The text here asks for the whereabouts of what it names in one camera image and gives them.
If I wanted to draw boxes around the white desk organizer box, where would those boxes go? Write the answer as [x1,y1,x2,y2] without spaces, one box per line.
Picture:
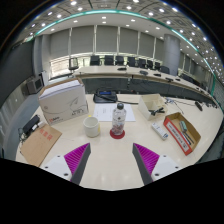
[137,93,167,121]

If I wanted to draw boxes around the flat round red coaster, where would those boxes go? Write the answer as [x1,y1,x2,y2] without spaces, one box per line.
[109,128,126,140]

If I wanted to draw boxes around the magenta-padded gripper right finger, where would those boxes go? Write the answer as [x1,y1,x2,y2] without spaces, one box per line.
[132,142,184,186]

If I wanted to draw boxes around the clear plastic drink bottle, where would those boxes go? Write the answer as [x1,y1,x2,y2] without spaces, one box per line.
[111,102,127,136]

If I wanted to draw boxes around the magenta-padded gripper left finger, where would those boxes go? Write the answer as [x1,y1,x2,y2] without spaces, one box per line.
[39,142,92,186]

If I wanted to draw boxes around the grey box monitor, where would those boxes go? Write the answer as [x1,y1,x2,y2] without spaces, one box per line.
[25,75,45,95]

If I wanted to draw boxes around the small white box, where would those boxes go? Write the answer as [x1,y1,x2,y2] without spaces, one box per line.
[151,122,170,141]

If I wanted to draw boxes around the black phone cable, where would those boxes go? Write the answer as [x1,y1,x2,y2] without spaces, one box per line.
[116,99,139,106]

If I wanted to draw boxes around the long curved conference table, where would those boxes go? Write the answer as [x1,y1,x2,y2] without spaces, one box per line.
[73,64,214,101]

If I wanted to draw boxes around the white copy paper carton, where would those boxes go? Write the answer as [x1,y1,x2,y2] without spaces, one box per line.
[37,77,90,126]

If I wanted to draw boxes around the red-edged cardboard box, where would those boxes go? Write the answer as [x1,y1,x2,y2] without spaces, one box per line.
[162,111,202,157]

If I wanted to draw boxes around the black office chairs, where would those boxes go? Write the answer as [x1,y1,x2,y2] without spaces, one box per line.
[68,54,194,84]

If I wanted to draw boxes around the black desk phone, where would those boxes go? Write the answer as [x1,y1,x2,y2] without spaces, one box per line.
[92,88,119,104]

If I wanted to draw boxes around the white ceramic cup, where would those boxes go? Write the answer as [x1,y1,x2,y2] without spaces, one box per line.
[82,115,101,138]

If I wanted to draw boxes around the recessed ceiling lights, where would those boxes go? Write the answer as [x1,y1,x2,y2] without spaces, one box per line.
[19,0,224,88]

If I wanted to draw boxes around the black table microphone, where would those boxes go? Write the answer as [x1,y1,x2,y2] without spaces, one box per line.
[194,100,204,112]

